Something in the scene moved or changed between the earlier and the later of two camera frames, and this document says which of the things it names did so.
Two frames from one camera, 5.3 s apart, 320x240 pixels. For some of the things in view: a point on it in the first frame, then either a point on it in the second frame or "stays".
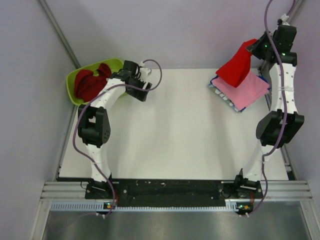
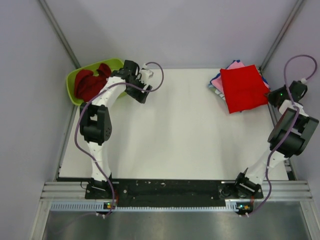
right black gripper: (254, 48) → (271, 96)
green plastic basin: (115, 64) stays
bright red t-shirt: (235, 70) → (244, 88)
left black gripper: (140, 94) stays
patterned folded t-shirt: (210, 85) stays
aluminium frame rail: (300, 190) stays
